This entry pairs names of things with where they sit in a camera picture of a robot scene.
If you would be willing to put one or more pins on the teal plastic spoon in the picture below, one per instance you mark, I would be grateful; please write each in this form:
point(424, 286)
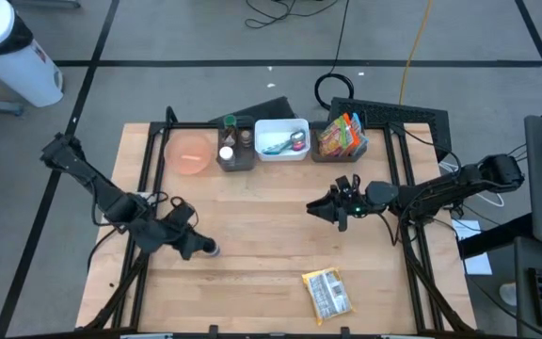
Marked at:
point(284, 145)

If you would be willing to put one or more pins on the orange ramen packet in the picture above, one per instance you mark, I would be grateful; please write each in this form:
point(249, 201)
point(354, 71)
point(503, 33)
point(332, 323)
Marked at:
point(348, 129)

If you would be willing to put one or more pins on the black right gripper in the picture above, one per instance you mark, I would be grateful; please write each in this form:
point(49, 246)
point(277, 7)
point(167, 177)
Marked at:
point(365, 195)

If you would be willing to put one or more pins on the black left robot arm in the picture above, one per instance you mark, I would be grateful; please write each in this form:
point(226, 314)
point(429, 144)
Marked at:
point(97, 188)

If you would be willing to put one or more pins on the black table frame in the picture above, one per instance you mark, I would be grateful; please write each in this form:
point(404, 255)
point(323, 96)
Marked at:
point(191, 125)

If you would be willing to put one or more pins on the green lid spice jar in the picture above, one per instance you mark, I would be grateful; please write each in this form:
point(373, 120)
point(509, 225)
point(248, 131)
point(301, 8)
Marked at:
point(230, 121)

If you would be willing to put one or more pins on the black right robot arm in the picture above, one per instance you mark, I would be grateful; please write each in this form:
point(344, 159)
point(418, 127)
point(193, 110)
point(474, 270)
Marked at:
point(445, 188)

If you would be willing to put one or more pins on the black desk leg bar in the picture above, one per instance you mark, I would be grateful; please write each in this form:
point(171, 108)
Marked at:
point(497, 235)

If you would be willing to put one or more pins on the grey metal floor bar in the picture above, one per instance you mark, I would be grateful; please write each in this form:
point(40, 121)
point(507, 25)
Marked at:
point(45, 2)

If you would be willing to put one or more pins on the silver metal spoon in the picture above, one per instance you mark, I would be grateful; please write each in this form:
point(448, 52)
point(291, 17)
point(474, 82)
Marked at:
point(297, 136)

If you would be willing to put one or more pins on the lime chili shrimp ramen packet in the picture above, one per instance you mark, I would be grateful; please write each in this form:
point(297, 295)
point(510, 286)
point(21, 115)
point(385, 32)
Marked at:
point(329, 139)

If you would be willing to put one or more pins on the yellow ramen packet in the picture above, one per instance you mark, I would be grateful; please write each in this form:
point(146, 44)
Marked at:
point(327, 294)

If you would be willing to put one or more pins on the white trash can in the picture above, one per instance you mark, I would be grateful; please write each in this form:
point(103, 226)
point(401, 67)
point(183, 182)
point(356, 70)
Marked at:
point(21, 70)

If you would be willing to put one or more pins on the white paper sheet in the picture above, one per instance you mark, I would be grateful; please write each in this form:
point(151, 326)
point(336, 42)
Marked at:
point(478, 263)

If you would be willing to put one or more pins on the white computer mouse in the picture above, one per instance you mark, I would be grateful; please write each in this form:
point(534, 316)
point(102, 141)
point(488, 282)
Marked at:
point(508, 294)

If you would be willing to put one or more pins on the white plastic bin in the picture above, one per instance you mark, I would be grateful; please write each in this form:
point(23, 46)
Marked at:
point(275, 128)

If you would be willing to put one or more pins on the grey plastic bin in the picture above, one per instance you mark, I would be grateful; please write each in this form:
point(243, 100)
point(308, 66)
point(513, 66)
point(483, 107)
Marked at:
point(315, 159)
point(247, 160)

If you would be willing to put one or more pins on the garlic powder jar black lid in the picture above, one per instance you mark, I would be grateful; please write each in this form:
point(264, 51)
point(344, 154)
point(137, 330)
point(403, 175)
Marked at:
point(213, 250)

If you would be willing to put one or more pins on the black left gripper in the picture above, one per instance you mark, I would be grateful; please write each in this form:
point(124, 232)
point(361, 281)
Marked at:
point(167, 235)

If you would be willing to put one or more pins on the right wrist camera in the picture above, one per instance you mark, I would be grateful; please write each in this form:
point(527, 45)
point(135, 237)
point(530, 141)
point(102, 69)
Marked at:
point(343, 222)

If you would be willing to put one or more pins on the pink bowl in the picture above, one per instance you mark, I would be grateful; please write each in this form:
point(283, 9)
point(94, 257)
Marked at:
point(188, 155)

